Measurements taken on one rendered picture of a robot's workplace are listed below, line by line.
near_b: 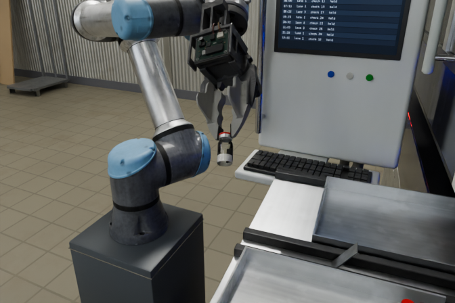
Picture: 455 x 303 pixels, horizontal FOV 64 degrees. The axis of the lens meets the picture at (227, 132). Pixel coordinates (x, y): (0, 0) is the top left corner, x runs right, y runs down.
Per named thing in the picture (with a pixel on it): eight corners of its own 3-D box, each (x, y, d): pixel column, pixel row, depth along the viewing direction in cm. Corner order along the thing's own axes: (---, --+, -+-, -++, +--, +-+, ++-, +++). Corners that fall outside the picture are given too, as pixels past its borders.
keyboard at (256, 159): (372, 174, 119) (373, 168, 118) (368, 195, 107) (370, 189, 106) (256, 153, 134) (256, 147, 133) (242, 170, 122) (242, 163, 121)
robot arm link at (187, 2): (157, 17, 74) (175, -21, 65) (203, 15, 80) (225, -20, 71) (170, 50, 72) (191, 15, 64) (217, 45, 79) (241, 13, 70)
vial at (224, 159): (235, 166, 51) (235, 138, 53) (228, 160, 49) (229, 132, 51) (221, 168, 52) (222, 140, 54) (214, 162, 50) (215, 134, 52)
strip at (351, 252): (354, 267, 69) (358, 242, 67) (353, 278, 66) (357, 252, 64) (281, 250, 73) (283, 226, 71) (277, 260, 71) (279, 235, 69)
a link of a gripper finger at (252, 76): (227, 107, 54) (225, 61, 58) (232, 113, 55) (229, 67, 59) (256, 99, 52) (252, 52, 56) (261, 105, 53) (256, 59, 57)
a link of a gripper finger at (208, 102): (183, 128, 50) (193, 72, 54) (204, 144, 55) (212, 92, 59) (203, 126, 49) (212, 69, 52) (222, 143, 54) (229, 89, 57)
